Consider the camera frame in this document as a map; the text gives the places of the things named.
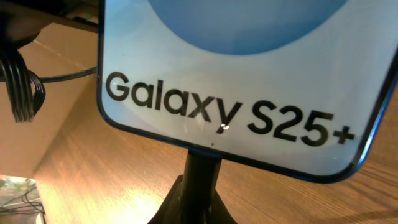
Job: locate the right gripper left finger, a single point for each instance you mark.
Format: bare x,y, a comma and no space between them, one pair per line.
169,211

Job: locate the blue Galaxy smartphone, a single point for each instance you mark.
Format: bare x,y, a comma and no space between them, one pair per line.
294,87

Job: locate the colourful background clutter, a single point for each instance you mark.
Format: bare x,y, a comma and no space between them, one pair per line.
20,201

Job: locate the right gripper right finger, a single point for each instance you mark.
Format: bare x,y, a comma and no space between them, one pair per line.
221,213

